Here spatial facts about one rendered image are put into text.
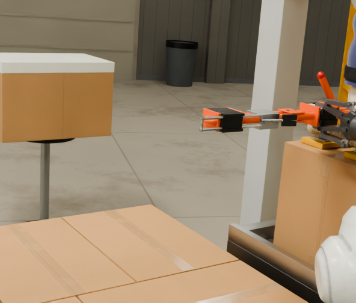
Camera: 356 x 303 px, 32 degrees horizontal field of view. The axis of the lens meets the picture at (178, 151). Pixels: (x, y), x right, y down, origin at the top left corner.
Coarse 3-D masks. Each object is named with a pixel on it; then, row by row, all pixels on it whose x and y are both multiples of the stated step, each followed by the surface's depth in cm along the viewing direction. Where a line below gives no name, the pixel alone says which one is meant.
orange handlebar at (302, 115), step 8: (248, 112) 175; (280, 112) 180; (288, 112) 178; (296, 112) 178; (304, 112) 179; (312, 112) 182; (344, 112) 188; (208, 120) 164; (216, 120) 164; (248, 120) 169; (256, 120) 170
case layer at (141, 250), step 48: (0, 240) 211; (48, 240) 214; (96, 240) 217; (144, 240) 220; (192, 240) 223; (0, 288) 179; (48, 288) 181; (96, 288) 183; (144, 288) 185; (192, 288) 187; (240, 288) 189
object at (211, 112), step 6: (204, 108) 169; (210, 108) 169; (216, 108) 170; (222, 108) 170; (228, 108) 171; (204, 114) 169; (210, 114) 166; (216, 114) 164; (204, 126) 169; (210, 126) 167; (216, 126) 164
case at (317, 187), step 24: (288, 144) 204; (288, 168) 205; (312, 168) 196; (336, 168) 187; (288, 192) 206; (312, 192) 197; (336, 192) 188; (288, 216) 207; (312, 216) 198; (336, 216) 189; (288, 240) 208; (312, 240) 198; (312, 264) 199
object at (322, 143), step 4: (308, 136) 206; (312, 136) 204; (316, 136) 204; (304, 140) 204; (308, 140) 202; (312, 140) 201; (316, 140) 202; (320, 140) 201; (324, 140) 200; (328, 140) 200; (308, 144) 203; (312, 144) 201; (316, 144) 200; (320, 144) 198; (324, 144) 198; (328, 144) 199; (332, 144) 200; (336, 144) 201; (320, 148) 199; (324, 148) 198
